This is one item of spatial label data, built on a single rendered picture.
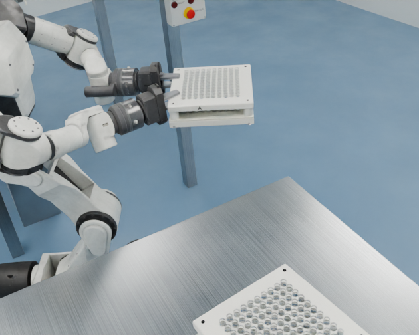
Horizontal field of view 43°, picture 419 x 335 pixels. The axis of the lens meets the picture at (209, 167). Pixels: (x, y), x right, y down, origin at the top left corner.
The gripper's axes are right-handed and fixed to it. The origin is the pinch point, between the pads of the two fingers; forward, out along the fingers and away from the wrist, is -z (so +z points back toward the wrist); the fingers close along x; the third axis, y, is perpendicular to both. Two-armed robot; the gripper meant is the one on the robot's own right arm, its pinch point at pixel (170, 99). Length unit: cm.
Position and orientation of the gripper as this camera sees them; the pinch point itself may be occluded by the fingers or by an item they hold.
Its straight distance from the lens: 158.2
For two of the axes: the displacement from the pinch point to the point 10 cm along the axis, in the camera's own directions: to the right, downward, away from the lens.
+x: 1.1, 8.0, 5.9
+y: 5.2, 4.5, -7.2
